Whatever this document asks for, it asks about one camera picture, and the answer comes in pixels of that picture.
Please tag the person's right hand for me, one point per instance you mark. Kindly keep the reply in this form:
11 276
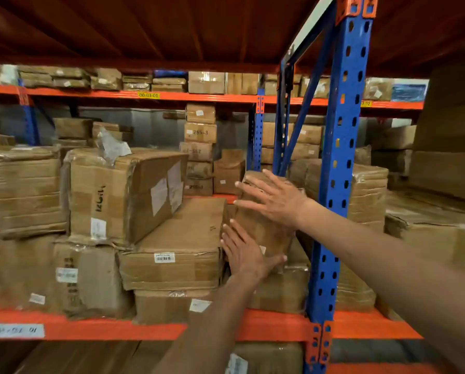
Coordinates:
283 204

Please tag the person's left hand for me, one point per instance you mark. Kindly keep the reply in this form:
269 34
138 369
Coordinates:
246 260

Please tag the narrow taped cardboard box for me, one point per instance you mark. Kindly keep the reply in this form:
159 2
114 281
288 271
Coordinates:
267 237

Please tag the pile of cardboard boxes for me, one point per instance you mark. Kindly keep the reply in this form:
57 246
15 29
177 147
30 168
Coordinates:
170 237

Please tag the orange blue metal shelf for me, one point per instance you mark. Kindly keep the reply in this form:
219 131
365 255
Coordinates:
100 93
341 132

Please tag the person's left forearm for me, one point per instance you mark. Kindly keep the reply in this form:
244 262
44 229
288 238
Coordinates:
209 331

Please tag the stacks of small cardboard boxes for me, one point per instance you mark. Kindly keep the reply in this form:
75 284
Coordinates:
200 132

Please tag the yellow shelf label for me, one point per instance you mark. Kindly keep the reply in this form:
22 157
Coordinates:
366 103
148 95

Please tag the white shelf label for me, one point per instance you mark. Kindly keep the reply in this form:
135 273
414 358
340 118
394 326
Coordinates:
16 331

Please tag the blue wrapped package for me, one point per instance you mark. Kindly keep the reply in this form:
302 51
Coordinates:
408 92

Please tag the blue flat package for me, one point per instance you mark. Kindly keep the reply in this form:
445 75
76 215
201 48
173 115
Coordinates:
170 73

